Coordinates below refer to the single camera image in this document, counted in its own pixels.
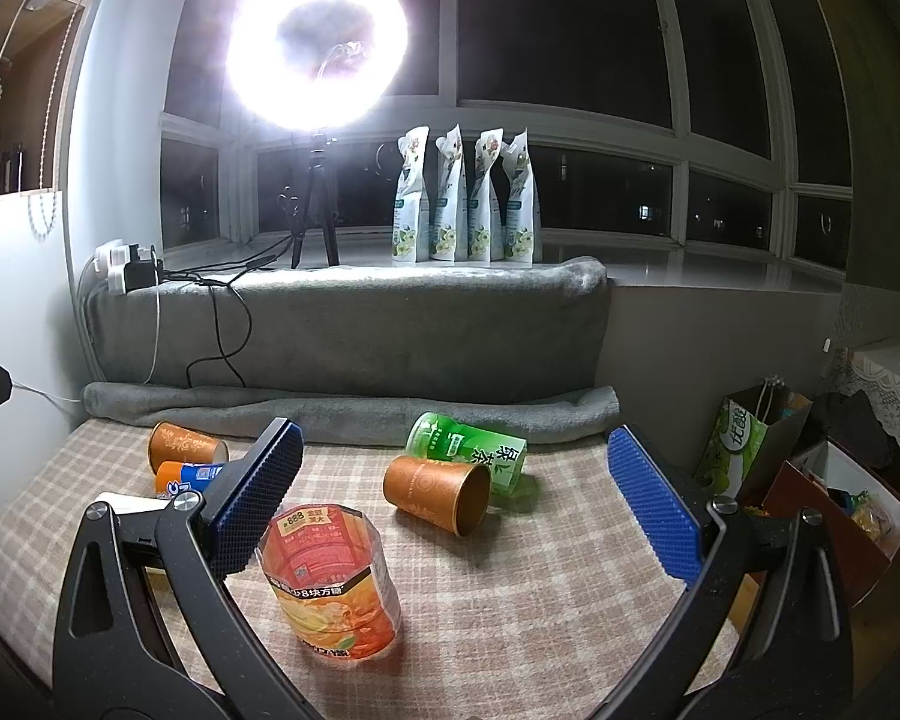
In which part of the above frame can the orange cut plastic bottle cup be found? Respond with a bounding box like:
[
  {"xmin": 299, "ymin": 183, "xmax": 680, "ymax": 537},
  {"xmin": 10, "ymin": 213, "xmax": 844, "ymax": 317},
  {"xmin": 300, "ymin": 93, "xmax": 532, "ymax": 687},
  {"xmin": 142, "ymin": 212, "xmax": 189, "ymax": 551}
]
[{"xmin": 256, "ymin": 504, "xmax": 401, "ymax": 663}]

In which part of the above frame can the orange blue bottle cup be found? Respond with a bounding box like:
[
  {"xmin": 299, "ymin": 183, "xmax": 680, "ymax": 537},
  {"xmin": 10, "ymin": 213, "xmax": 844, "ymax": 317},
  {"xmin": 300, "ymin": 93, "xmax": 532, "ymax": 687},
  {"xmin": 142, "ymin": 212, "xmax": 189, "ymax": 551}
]
[{"xmin": 154, "ymin": 461, "xmax": 226, "ymax": 499}]

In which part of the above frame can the orange paper cup left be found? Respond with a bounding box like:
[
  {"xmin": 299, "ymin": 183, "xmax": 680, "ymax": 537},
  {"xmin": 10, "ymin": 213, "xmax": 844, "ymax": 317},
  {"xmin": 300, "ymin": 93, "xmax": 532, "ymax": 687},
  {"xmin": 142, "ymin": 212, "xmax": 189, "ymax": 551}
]
[{"xmin": 148, "ymin": 421, "xmax": 229, "ymax": 472}]

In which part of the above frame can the orange paper cup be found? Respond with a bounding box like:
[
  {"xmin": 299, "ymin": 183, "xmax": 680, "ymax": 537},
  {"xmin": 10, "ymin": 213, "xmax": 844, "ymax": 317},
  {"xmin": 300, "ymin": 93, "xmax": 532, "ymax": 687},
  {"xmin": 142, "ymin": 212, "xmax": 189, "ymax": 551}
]
[
  {"xmin": 383, "ymin": 457, "xmax": 491, "ymax": 538},
  {"xmin": 148, "ymin": 421, "xmax": 229, "ymax": 472}
]

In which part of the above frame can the green tea bottle cup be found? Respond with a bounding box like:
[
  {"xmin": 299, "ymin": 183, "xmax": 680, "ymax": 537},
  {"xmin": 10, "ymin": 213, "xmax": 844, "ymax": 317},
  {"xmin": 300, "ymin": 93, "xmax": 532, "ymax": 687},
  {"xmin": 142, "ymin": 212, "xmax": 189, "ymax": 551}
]
[{"xmin": 404, "ymin": 413, "xmax": 528, "ymax": 496}]

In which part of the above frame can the orange paper cup right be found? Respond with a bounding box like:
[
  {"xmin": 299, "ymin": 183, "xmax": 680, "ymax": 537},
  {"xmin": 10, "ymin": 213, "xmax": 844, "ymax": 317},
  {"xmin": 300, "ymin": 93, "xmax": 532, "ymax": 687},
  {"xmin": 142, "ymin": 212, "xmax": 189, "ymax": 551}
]
[{"xmin": 383, "ymin": 457, "xmax": 491, "ymax": 538}]

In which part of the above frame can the red gift box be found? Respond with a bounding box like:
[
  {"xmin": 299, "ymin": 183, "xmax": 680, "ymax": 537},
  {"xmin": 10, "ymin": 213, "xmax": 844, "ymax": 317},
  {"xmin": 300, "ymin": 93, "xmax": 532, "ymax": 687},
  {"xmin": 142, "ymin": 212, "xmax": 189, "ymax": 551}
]
[{"xmin": 738, "ymin": 440, "xmax": 900, "ymax": 606}]

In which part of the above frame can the white power strip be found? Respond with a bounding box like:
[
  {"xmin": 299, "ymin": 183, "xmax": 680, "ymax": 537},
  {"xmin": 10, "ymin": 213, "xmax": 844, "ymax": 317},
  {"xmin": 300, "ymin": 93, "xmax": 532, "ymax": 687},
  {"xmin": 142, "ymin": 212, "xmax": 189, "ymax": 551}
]
[{"xmin": 94, "ymin": 239, "xmax": 162, "ymax": 294}]

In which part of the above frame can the green paper shopping bag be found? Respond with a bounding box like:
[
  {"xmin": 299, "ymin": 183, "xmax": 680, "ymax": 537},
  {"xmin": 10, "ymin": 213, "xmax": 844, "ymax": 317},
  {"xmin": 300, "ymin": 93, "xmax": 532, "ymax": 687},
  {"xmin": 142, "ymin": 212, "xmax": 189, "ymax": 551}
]
[{"xmin": 694, "ymin": 377, "xmax": 813, "ymax": 505}]

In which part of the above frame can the white lace cloth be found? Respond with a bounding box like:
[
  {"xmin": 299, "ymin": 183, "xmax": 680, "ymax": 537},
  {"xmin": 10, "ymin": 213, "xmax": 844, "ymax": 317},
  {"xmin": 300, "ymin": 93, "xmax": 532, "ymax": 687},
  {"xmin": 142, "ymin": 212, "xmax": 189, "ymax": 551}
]
[{"xmin": 848, "ymin": 338, "xmax": 900, "ymax": 447}]

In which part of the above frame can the grey rolled blanket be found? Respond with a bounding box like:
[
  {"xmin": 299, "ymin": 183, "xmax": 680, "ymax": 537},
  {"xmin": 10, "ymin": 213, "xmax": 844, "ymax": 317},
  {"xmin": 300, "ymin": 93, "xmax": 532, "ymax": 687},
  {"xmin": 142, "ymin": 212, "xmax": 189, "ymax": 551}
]
[{"xmin": 82, "ymin": 382, "xmax": 622, "ymax": 447}]

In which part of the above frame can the grey sofa backrest cushion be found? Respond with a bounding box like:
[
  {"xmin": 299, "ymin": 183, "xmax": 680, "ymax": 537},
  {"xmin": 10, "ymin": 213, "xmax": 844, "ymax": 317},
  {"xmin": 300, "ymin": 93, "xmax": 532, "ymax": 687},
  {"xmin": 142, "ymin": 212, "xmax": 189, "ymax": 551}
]
[{"xmin": 86, "ymin": 257, "xmax": 611, "ymax": 405}]

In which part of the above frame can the white cable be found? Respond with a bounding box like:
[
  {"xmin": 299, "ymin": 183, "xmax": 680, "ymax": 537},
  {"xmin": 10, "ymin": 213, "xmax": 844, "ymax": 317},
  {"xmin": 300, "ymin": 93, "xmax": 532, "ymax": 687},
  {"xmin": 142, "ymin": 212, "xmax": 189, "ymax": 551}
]
[{"xmin": 0, "ymin": 280, "xmax": 164, "ymax": 403}]

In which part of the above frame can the black cable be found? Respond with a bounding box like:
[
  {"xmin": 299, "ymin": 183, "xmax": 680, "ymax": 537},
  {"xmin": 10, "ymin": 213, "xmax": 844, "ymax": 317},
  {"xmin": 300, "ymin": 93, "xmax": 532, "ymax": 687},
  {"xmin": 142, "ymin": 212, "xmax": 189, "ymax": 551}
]
[{"xmin": 157, "ymin": 234, "xmax": 299, "ymax": 391}]

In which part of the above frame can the bright ring light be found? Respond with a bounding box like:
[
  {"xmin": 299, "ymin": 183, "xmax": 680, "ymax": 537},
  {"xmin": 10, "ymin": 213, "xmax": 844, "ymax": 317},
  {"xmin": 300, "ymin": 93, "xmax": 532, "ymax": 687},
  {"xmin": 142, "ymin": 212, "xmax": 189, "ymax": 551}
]
[{"xmin": 226, "ymin": 0, "xmax": 409, "ymax": 133}]

